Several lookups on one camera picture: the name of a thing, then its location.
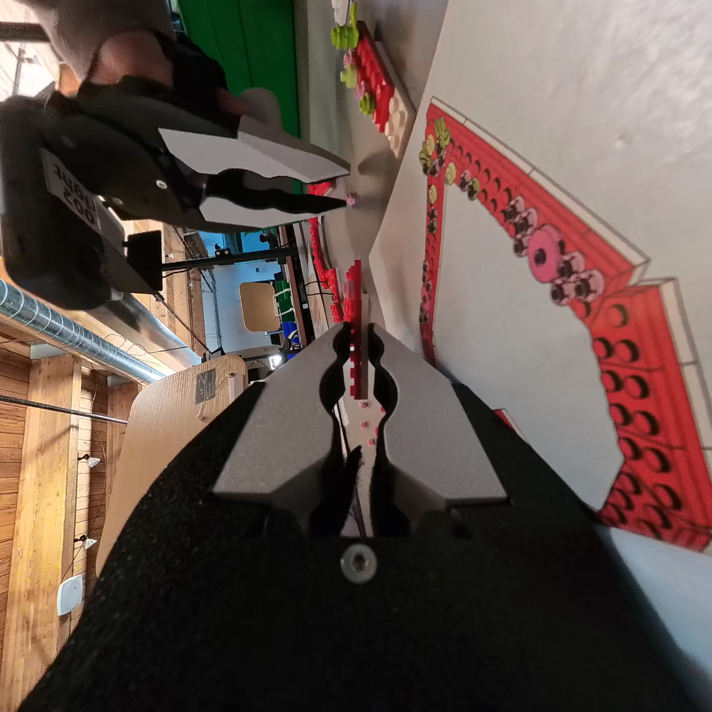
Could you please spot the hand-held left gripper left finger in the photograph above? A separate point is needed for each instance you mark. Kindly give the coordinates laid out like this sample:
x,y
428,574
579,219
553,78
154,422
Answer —
x,y
278,439

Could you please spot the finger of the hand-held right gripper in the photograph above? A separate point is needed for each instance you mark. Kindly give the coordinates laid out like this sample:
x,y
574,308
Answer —
x,y
245,214
267,156

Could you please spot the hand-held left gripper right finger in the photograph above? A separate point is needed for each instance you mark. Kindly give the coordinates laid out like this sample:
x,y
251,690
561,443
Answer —
x,y
439,445

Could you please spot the red lego plate strip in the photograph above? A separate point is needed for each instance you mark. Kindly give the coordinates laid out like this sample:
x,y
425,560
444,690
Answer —
x,y
356,311

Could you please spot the person's right forearm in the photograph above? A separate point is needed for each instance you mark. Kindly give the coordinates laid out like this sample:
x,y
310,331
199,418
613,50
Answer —
x,y
105,16

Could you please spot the group of pink lego studs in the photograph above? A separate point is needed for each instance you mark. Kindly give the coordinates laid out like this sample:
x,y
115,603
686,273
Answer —
x,y
364,425

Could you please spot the lego instruction booklet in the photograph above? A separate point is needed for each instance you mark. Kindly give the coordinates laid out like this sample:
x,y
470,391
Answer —
x,y
528,361

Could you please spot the red lego strip with flowers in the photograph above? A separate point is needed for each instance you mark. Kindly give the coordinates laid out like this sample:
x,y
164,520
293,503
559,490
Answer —
x,y
378,72

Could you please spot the person's right hand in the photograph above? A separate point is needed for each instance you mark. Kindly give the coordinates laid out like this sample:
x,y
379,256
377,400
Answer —
x,y
133,55

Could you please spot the black tripod stand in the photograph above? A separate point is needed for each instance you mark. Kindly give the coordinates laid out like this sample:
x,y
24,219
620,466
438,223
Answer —
x,y
222,260

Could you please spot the small hanging wooden panel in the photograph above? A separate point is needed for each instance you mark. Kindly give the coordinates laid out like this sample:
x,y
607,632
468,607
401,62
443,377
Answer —
x,y
257,306

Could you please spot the green baseplate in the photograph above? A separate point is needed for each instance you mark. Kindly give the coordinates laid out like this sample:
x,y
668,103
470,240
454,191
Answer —
x,y
250,50

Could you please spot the white spot lamp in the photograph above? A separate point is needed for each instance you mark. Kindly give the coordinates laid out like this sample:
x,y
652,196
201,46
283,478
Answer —
x,y
92,460
88,540

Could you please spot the black rod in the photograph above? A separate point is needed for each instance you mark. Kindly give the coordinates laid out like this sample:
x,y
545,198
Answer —
x,y
55,408

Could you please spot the red lego heart frame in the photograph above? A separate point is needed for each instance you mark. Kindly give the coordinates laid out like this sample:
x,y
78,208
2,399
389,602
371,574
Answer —
x,y
328,278

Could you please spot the silver ventilation duct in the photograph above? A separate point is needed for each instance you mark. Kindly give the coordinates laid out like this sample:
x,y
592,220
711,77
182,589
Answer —
x,y
67,328

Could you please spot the white wall device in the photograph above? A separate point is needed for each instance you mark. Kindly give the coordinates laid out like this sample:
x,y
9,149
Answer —
x,y
70,595

